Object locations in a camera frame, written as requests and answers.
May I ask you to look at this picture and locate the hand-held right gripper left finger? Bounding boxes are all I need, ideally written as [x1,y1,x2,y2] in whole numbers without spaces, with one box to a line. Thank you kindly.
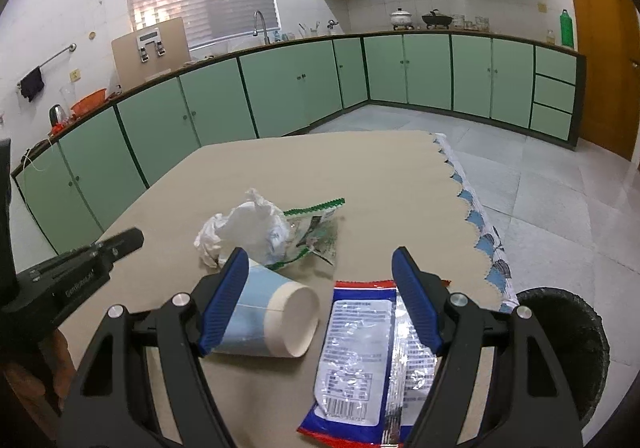
[56,246,251,448]

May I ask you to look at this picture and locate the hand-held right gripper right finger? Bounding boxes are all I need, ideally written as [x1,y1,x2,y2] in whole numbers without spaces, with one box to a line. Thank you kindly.
[391,246,585,448]

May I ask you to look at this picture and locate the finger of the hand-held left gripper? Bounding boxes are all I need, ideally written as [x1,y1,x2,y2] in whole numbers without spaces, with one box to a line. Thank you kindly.
[90,228,146,265]

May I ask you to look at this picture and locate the light blue cup white lid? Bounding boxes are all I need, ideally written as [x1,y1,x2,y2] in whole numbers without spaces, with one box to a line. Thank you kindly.
[212,258,321,359]

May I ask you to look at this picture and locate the silver snack wrapper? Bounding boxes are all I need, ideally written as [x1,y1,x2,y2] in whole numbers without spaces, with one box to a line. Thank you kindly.
[297,279,451,448]

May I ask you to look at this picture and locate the white plastic bag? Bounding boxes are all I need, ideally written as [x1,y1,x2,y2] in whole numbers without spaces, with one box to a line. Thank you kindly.
[194,188,293,269]

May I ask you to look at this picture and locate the clear packet green edge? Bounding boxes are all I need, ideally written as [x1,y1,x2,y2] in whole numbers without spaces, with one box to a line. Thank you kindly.
[272,197,346,269]

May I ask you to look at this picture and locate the black trash bin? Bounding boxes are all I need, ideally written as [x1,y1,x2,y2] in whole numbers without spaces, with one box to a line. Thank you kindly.
[515,288,611,439]

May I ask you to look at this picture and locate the person's left hand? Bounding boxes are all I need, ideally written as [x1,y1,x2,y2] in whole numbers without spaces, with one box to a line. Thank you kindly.
[0,328,76,416]

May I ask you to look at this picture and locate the orange basin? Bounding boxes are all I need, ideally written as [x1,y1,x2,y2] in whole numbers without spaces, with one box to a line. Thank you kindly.
[70,88,108,116]

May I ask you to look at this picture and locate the dark towel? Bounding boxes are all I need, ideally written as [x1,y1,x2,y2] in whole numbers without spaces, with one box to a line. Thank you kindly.
[19,66,46,102]

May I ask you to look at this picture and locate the wooden cutting board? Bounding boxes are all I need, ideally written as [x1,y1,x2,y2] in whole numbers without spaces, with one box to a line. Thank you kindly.
[111,17,191,85]

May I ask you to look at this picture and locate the metal towel bar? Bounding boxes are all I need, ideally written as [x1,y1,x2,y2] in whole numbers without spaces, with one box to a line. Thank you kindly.
[17,43,77,88]

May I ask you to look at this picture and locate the white hook rack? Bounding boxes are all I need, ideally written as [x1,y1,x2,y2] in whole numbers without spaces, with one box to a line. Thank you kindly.
[135,28,168,63]

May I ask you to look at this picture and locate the green base cabinets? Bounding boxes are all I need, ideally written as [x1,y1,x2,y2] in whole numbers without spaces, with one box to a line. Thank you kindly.
[10,30,587,244]

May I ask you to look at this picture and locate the metal faucet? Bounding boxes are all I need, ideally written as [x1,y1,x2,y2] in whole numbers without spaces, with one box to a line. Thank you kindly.
[252,10,271,45]

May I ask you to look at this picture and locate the black wok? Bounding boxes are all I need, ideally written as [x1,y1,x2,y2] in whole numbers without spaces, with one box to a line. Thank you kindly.
[421,9,453,30]

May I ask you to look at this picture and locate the white cooking pot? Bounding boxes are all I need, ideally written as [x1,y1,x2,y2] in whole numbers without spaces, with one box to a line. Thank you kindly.
[390,7,415,30]

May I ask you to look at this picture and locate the row of glass jars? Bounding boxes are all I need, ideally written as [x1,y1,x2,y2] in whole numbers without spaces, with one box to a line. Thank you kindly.
[452,14,491,31]

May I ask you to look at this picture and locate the wooden door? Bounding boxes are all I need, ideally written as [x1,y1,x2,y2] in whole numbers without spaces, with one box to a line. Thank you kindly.
[556,0,640,161]

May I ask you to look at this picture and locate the green bottle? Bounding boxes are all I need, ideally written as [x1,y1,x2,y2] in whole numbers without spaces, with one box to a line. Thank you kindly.
[560,9,576,48]

